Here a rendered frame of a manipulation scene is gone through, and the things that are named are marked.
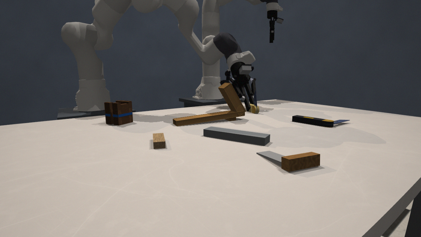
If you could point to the brown wooden v-shaped frame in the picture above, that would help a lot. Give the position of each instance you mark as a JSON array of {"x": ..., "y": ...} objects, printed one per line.
[{"x": 236, "y": 109}]

